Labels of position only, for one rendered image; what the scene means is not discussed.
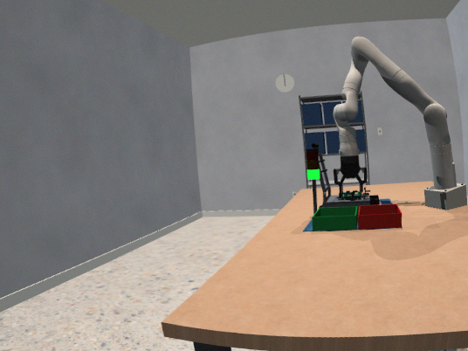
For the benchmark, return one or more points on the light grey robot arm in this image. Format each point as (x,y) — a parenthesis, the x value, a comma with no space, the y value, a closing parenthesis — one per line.
(443,167)

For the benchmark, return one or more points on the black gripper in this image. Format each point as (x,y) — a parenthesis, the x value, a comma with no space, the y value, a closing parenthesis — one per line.
(350,171)

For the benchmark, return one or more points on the red bin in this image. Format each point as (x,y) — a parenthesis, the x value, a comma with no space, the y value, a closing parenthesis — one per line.
(379,219)

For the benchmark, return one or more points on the green open tray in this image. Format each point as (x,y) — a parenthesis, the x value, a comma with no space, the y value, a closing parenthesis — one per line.
(340,220)

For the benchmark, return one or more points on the green circuit board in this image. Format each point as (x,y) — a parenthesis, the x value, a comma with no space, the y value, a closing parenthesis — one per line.
(350,193)

